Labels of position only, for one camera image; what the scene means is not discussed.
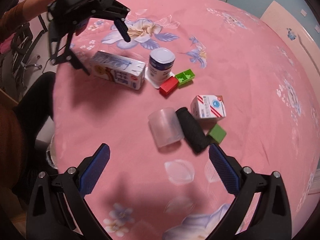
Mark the person's black trouser leg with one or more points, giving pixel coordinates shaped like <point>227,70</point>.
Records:
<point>32,113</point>

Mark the white blue yogurt cup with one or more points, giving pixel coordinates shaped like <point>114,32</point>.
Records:
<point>159,66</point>

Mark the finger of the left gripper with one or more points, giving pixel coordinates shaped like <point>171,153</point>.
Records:
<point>54,40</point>
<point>113,10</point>

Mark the black office chair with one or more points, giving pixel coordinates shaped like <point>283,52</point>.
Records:
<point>18,58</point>

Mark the blue white milk carton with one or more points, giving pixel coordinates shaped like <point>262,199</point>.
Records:
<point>118,69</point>

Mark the green open plastic block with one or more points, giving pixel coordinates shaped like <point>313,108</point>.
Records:
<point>185,77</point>

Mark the white trash bin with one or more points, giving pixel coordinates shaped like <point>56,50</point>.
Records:
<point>51,154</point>

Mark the green wooden cube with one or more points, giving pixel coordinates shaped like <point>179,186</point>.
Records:
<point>216,134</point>

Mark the black foam cylinder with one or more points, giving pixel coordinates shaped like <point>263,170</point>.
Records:
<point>192,131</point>

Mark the pink wooden headboard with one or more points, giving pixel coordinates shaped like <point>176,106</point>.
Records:
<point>297,39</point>

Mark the white red medicine box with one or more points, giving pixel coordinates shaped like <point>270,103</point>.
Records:
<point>208,107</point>

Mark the translucent plastic cup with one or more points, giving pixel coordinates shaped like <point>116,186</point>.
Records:
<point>165,127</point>

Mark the pink floral bed sheet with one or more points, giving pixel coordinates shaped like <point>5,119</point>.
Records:
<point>195,71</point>

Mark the red plastic block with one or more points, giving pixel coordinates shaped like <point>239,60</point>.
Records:
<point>168,86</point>

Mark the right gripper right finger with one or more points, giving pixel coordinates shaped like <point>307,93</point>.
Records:
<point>272,215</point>

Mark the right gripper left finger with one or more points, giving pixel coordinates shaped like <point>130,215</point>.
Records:
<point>57,208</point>

